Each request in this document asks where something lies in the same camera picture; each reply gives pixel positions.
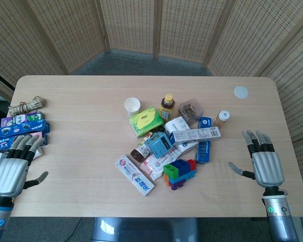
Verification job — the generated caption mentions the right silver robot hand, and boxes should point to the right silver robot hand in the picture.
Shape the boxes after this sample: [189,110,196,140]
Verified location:
[228,130,285,188]

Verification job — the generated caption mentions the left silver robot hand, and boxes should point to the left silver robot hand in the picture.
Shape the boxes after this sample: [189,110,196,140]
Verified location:
[0,134,49,198]

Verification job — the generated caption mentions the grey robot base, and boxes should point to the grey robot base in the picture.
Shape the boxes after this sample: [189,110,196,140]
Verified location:
[90,217,199,242]

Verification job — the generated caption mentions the white pink toothpaste box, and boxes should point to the white pink toothpaste box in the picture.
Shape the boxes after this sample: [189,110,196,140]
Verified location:
[114,154,156,197]

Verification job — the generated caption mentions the blue pink cookie box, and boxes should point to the blue pink cookie box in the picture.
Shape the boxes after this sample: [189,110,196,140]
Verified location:
[0,131,48,152]

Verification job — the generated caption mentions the purple green cookie box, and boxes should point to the purple green cookie box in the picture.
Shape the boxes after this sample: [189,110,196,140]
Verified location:
[1,111,45,128]

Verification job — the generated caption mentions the blue white flat box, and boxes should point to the blue white flat box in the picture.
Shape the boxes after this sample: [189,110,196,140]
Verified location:
[196,116,213,164]

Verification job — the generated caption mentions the brown bottle white cap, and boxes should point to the brown bottle white cap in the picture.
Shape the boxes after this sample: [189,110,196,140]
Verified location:
[212,109,231,127]

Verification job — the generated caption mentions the bundle of jute twine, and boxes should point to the bundle of jute twine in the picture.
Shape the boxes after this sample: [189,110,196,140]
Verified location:
[8,96,46,117]

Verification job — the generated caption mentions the long white blue box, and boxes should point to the long white blue box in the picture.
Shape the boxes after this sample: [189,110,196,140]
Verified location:
[171,127,222,146]

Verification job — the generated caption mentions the round white table cap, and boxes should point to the round white table cap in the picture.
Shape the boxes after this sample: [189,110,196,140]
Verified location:
[233,86,249,99]

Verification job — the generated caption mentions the colourful toy block stack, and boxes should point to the colourful toy block stack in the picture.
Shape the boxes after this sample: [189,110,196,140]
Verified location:
[163,158,197,191]

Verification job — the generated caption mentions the clear plastic cube box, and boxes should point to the clear plastic cube box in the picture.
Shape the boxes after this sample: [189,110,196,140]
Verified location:
[178,99,205,124]

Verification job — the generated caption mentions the white wet wipes pack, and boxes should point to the white wet wipes pack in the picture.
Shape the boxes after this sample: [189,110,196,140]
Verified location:
[164,117,199,156]

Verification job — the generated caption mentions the grey blue cube box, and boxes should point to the grey blue cube box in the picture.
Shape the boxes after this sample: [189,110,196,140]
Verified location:
[144,132,175,159]

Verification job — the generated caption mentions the pink white pouch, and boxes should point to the pink white pouch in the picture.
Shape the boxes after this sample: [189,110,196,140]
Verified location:
[139,147,179,182]

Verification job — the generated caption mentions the yellow cap honey bottle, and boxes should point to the yellow cap honey bottle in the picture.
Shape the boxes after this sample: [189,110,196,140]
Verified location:
[159,93,176,120]

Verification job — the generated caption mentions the green yellow tissue pack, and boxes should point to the green yellow tissue pack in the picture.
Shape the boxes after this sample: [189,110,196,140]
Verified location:
[128,106,165,139]

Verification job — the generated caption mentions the white paper cup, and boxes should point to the white paper cup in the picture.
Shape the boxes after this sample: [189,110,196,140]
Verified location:
[124,97,141,117]

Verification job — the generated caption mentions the bamboo folding screen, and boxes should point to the bamboo folding screen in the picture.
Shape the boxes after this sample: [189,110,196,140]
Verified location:
[0,0,303,217]

